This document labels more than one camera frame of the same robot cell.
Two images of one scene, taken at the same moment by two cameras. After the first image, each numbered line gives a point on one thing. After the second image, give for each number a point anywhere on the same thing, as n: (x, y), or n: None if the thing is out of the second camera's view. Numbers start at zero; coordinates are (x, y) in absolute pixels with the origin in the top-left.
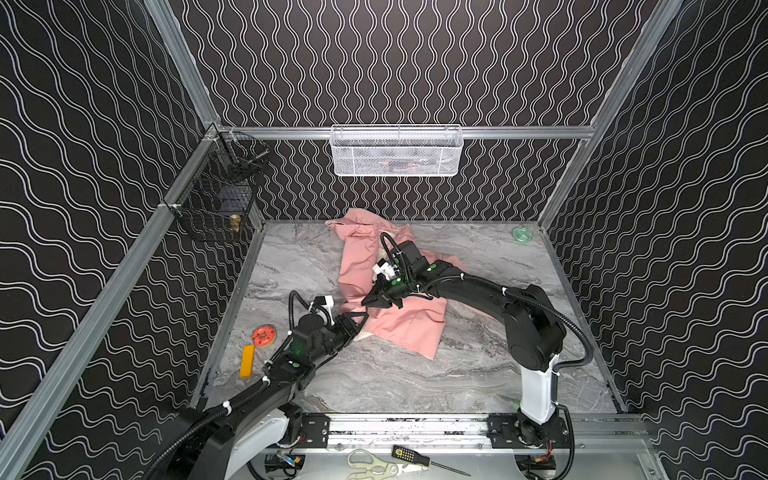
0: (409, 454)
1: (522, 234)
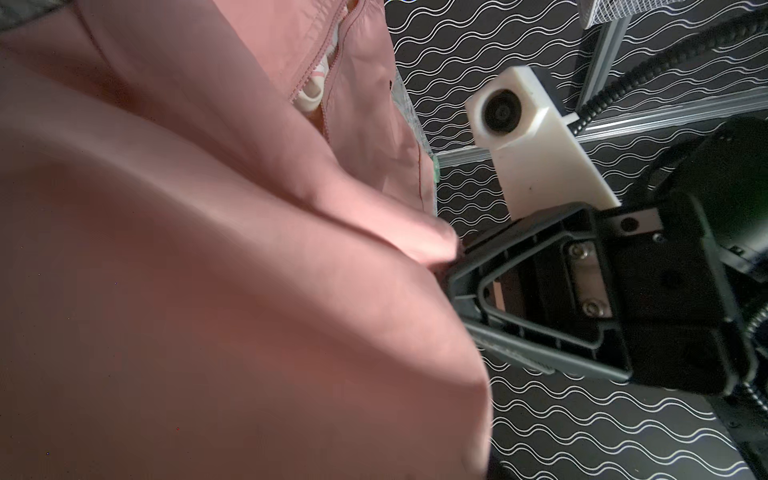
0: None
1: (436, 168)
